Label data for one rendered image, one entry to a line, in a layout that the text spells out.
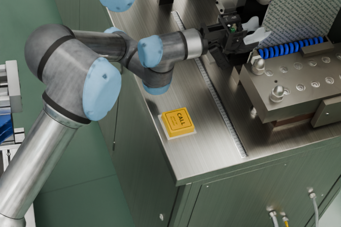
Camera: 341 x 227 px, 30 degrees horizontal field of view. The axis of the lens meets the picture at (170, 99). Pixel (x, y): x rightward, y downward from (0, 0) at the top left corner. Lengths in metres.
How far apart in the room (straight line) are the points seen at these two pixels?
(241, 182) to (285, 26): 0.45
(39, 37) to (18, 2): 1.92
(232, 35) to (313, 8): 0.25
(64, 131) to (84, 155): 1.39
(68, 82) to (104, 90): 0.07
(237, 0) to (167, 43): 0.24
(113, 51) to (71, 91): 0.35
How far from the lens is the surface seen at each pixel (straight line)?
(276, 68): 1.74
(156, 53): 1.56
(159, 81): 1.65
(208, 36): 1.60
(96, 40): 1.53
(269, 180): 1.90
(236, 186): 1.84
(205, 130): 1.73
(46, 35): 1.33
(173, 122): 1.70
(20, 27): 3.13
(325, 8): 1.77
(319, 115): 1.76
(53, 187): 2.63
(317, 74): 1.77
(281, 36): 1.77
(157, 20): 1.96
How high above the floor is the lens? 2.33
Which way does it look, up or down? 54 degrees down
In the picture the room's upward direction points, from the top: 12 degrees clockwise
